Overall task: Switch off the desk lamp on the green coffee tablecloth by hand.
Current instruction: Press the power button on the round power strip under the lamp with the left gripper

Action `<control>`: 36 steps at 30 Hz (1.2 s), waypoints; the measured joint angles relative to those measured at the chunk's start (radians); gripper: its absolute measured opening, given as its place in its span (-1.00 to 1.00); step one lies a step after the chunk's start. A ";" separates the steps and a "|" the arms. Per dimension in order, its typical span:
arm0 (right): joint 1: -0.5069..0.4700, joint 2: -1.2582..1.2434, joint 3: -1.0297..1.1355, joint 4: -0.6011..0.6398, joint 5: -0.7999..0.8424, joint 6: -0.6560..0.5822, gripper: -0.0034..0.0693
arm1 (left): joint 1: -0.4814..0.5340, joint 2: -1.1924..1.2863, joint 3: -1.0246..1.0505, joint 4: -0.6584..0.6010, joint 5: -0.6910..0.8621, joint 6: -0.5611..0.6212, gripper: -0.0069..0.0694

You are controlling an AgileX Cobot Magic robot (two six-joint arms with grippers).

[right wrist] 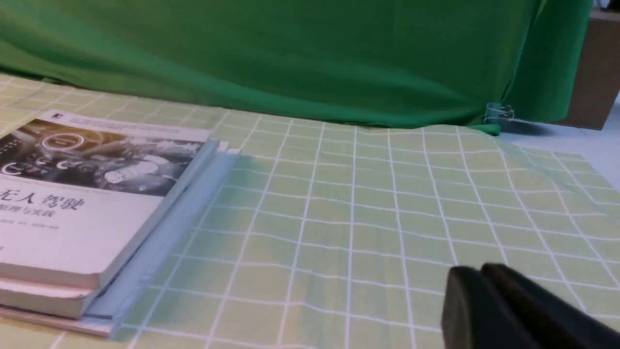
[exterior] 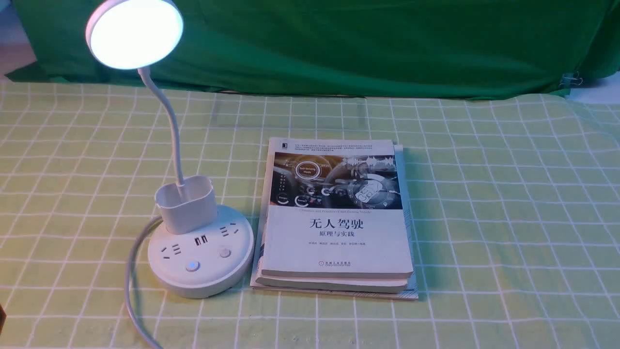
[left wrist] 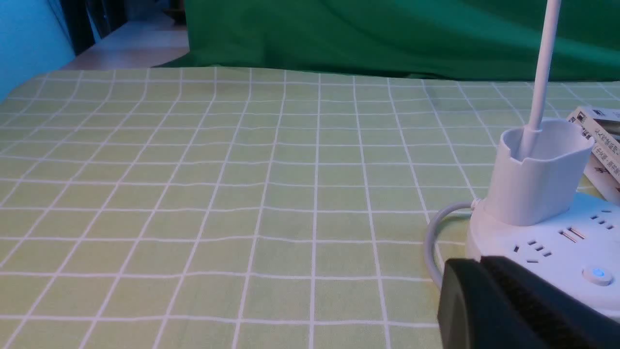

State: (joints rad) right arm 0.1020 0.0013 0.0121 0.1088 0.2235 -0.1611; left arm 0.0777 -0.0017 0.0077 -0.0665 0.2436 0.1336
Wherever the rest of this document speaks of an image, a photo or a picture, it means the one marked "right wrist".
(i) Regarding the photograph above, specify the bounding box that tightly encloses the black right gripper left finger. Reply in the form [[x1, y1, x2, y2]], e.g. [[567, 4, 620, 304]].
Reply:
[[441, 267, 541, 349]]

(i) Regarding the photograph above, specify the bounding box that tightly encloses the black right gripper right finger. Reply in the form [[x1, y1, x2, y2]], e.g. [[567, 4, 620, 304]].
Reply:
[[481, 263, 620, 349]]

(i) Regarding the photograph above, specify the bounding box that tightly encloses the green checkered tablecloth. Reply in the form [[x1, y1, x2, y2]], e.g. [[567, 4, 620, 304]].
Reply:
[[1, 75, 619, 349]]

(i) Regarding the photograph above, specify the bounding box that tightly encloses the silver binder clip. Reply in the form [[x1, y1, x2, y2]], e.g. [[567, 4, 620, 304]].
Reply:
[[483, 102, 514, 125]]

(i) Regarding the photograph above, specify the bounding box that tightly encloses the brown cardboard box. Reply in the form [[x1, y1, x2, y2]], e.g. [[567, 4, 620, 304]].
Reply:
[[558, 8, 620, 130]]

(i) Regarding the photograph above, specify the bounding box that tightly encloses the green backdrop cloth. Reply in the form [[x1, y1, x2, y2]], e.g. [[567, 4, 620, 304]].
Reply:
[[1, 0, 592, 133]]

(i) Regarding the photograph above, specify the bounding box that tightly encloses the light blue bottom book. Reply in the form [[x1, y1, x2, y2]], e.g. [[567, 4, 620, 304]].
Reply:
[[1, 145, 242, 338]]

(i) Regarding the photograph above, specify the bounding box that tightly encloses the middle white book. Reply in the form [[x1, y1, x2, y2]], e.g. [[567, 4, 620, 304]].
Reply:
[[1, 142, 231, 319]]

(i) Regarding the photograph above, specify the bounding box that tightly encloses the white book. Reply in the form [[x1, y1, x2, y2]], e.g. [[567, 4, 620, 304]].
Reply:
[[0, 109, 220, 289], [1, 142, 231, 319]]

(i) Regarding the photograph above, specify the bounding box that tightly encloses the white top book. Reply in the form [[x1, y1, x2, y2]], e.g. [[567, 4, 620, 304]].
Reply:
[[0, 109, 220, 289]]

